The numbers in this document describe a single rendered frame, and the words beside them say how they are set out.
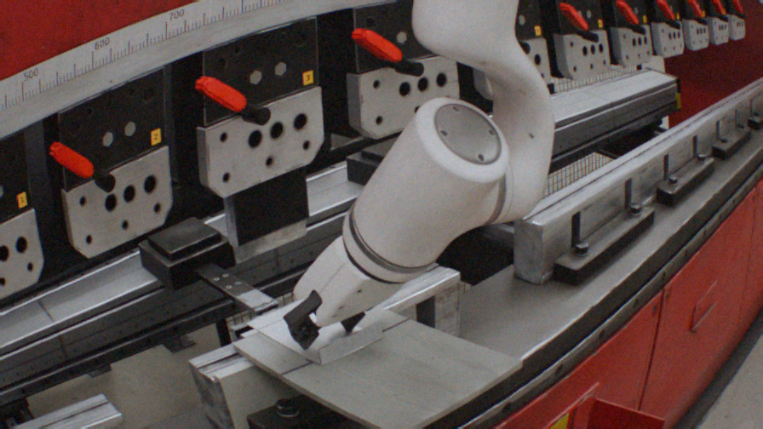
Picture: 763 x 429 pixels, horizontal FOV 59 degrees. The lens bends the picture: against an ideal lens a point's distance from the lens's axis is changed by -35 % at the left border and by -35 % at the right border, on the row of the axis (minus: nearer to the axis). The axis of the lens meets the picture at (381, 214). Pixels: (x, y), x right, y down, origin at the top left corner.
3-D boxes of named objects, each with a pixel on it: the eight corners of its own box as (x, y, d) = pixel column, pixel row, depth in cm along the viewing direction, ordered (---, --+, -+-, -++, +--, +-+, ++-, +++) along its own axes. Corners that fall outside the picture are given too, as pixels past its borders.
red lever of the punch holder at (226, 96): (212, 74, 82) (274, 111, 89) (193, 72, 85) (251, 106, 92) (203, 91, 82) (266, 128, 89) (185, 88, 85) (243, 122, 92)
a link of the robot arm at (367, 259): (410, 170, 90) (397, 190, 93) (334, 200, 85) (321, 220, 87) (465, 246, 88) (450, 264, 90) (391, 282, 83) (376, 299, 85)
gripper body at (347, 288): (408, 186, 92) (360, 251, 100) (319, 221, 86) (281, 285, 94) (456, 253, 90) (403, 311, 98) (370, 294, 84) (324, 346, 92)
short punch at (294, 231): (241, 266, 100) (231, 180, 97) (232, 260, 102) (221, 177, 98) (312, 237, 106) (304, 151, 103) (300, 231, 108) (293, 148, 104)
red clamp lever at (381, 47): (371, 27, 94) (427, 66, 101) (345, 25, 97) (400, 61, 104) (364, 40, 94) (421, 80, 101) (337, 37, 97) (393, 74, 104)
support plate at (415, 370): (397, 441, 82) (396, 434, 82) (233, 350, 101) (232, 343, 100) (522, 367, 93) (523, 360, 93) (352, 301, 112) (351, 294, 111)
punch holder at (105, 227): (77, 264, 79) (58, 112, 73) (57, 241, 85) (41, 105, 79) (175, 220, 88) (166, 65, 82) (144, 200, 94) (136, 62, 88)
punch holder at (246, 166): (211, 203, 91) (204, 50, 85) (175, 185, 97) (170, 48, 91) (325, 157, 100) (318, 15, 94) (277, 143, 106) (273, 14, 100)
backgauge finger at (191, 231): (232, 334, 105) (224, 298, 103) (141, 266, 123) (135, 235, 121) (307, 305, 112) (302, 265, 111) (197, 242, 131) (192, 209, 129)
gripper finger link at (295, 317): (351, 268, 91) (347, 288, 96) (281, 307, 89) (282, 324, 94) (358, 278, 91) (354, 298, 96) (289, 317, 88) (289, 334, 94)
